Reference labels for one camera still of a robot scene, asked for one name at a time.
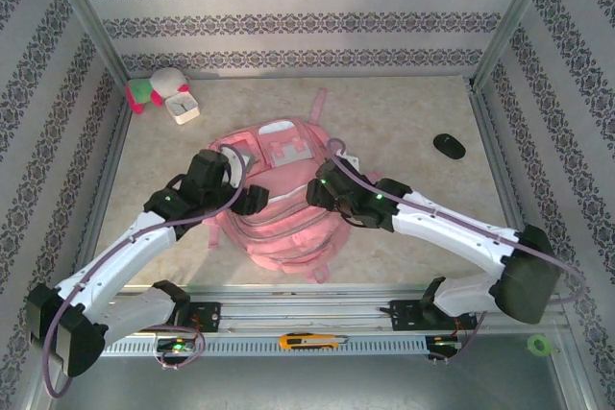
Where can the pink backpack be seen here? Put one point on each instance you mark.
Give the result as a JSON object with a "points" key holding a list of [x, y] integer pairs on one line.
{"points": [[288, 237]]}

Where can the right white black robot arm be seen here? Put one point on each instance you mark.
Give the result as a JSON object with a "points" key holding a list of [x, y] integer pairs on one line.
{"points": [[456, 232]]}

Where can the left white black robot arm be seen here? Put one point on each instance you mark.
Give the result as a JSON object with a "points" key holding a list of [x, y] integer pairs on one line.
{"points": [[120, 261]]}

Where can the white square alarm clock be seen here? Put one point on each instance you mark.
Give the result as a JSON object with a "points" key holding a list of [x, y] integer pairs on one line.
{"points": [[182, 110]]}

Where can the white pink green plush toy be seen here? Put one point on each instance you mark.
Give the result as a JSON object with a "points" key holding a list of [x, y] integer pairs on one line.
{"points": [[163, 81]]}

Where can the black computer mouse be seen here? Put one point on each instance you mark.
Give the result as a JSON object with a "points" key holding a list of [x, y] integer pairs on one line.
{"points": [[449, 147]]}

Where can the yellow black utility knife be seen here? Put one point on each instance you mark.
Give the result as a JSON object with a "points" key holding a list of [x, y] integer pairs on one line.
{"points": [[302, 342]]}

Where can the small lit circuit board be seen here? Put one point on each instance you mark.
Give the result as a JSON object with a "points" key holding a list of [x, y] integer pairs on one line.
{"points": [[444, 343], [178, 346]]}

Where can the green tape roll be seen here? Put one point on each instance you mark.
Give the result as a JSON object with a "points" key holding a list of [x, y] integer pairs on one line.
{"points": [[531, 344]]}

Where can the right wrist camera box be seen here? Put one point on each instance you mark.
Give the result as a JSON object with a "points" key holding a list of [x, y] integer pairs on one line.
{"points": [[351, 159]]}

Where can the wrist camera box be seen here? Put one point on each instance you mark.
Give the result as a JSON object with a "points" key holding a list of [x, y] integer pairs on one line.
{"points": [[240, 160], [351, 159]]}

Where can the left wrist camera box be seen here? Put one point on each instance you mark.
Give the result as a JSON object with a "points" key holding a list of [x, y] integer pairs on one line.
{"points": [[240, 160]]}

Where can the aluminium side rail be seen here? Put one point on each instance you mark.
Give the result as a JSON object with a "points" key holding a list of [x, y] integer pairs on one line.
{"points": [[115, 141], [490, 141]]}

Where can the aluminium mounting rail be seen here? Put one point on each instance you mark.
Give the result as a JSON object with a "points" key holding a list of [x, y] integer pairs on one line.
{"points": [[307, 314]]}

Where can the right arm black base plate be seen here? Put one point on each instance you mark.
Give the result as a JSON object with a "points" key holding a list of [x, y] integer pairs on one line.
{"points": [[403, 315]]}

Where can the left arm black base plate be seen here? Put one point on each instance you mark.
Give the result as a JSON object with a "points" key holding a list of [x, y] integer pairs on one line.
{"points": [[209, 316]]}

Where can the aluminium frame post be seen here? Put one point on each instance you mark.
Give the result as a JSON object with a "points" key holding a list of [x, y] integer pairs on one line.
{"points": [[516, 16], [86, 21]]}

